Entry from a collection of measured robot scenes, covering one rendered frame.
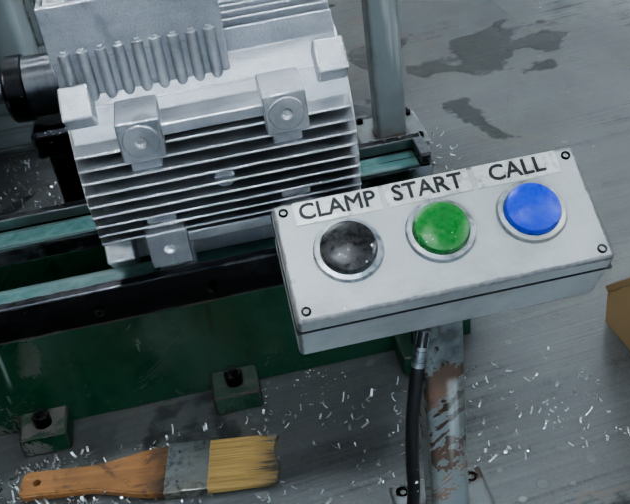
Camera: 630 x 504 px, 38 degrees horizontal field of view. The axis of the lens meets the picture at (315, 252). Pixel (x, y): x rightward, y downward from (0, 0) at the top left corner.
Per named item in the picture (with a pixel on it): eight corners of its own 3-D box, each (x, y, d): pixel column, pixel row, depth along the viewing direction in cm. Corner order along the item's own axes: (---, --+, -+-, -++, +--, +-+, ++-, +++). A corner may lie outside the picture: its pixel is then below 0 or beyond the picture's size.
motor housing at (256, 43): (118, 313, 70) (45, 87, 59) (117, 186, 85) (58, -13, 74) (374, 259, 72) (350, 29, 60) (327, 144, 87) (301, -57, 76)
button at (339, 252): (327, 289, 49) (326, 275, 47) (314, 239, 50) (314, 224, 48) (382, 277, 49) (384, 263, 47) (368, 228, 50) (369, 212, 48)
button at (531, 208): (509, 250, 49) (515, 235, 48) (492, 202, 51) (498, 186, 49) (563, 239, 50) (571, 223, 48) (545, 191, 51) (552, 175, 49)
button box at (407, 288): (299, 358, 51) (296, 324, 46) (274, 245, 54) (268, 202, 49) (594, 294, 52) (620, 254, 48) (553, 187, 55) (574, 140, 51)
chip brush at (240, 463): (16, 517, 71) (12, 510, 70) (29, 466, 75) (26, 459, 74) (280, 487, 70) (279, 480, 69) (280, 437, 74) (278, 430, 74)
